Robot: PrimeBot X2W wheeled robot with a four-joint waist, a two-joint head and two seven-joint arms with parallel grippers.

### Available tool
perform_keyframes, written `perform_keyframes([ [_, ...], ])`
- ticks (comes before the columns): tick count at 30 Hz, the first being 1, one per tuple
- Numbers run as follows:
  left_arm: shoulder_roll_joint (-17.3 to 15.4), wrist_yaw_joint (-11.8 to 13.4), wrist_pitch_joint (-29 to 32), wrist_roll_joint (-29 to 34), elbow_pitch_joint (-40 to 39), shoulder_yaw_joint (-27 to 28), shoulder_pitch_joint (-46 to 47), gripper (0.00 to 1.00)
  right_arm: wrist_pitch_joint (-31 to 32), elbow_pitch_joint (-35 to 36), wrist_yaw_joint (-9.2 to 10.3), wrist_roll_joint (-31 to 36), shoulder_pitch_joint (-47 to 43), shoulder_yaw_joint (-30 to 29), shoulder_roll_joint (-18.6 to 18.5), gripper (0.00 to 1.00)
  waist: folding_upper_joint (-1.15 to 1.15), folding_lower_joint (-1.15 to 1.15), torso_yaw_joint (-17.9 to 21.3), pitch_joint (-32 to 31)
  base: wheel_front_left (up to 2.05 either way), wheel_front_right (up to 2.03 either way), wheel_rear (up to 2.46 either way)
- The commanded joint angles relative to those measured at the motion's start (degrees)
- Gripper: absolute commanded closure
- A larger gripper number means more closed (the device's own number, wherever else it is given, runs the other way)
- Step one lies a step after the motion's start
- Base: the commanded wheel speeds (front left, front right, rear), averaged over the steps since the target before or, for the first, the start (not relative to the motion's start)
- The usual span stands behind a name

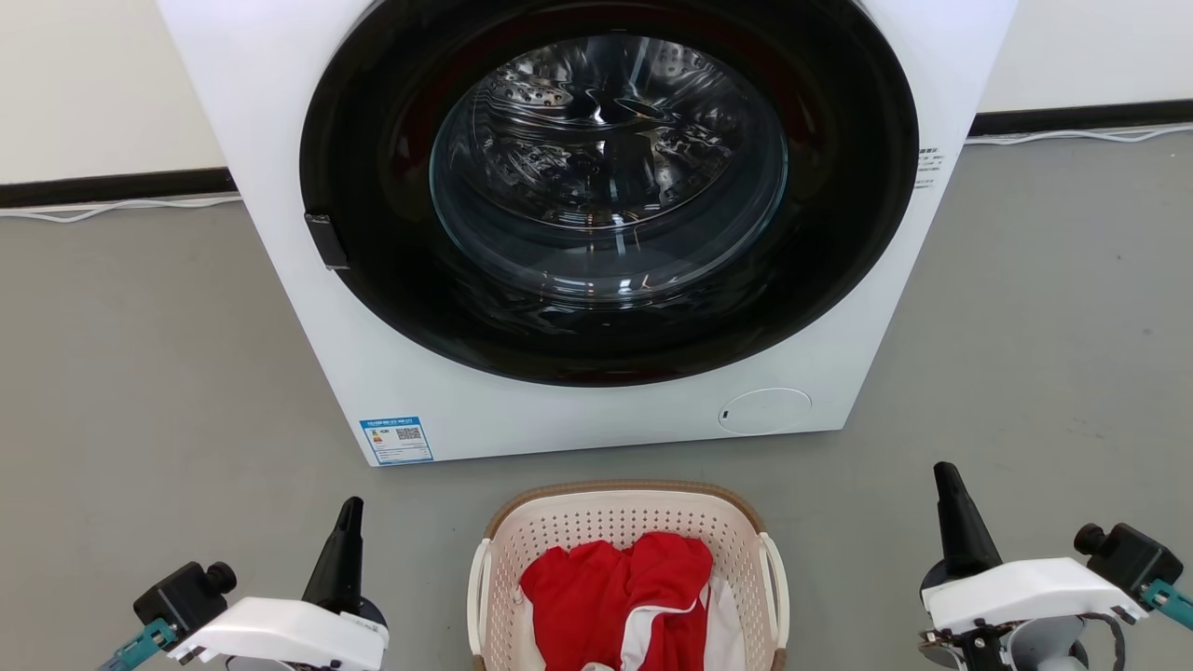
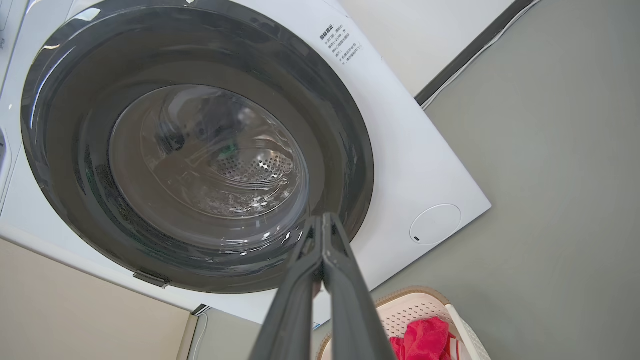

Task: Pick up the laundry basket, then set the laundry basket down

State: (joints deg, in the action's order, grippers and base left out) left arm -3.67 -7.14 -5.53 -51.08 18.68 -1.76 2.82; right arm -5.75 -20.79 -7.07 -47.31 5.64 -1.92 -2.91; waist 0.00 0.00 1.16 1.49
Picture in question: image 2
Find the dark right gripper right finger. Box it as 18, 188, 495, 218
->
322, 212, 397, 360

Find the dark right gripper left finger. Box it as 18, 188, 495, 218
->
248, 215, 325, 360

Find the cream plastic laundry basket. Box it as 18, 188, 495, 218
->
316, 286, 493, 360

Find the red garment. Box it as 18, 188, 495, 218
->
389, 316, 458, 360

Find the round white filter cover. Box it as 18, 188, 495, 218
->
409, 203, 462, 246

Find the steel washer drum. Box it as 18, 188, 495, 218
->
109, 84, 310, 252

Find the white front-load washing machine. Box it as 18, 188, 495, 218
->
0, 0, 492, 331

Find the black round washer door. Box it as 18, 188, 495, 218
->
21, 0, 375, 295

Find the white floor cable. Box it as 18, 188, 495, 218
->
421, 0, 543, 110
187, 314, 210, 360

